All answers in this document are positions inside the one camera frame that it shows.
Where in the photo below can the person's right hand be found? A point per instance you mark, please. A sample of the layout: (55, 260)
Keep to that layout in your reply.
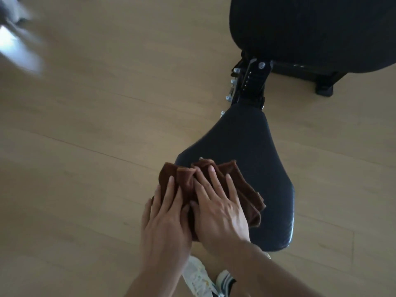
(221, 219)

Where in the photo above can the person's left hand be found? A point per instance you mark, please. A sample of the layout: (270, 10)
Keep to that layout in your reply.
(165, 235)

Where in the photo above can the person's left middle finger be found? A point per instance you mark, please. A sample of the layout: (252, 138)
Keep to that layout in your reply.
(168, 194)

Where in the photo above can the person's left little finger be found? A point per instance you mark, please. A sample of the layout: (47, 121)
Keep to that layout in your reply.
(146, 213)

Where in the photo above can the person's left thumb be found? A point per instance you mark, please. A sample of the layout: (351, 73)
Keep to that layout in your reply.
(186, 214)

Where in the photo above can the person's right thumb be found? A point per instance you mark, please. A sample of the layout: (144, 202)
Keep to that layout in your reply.
(195, 210)

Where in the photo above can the person's right middle finger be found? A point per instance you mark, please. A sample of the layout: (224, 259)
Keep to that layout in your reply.
(218, 184)

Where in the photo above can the brown cloth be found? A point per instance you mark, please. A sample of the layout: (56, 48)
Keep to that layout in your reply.
(247, 201)

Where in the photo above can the person's left forearm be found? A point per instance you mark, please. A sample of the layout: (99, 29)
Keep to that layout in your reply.
(156, 283)

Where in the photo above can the person's right forearm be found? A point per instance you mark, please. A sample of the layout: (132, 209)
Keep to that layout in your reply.
(263, 272)

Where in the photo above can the black bench seat pad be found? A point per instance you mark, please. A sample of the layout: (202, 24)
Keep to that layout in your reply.
(247, 145)

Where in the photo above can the white sneaker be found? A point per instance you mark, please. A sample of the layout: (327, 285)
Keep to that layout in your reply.
(225, 283)
(196, 276)

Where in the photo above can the black bench back pad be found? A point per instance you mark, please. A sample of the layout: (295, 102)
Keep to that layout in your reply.
(309, 27)

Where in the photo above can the white grey object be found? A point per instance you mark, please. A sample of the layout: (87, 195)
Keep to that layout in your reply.
(18, 49)

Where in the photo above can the black metal bench frame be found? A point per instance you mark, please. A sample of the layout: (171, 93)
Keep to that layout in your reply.
(252, 80)

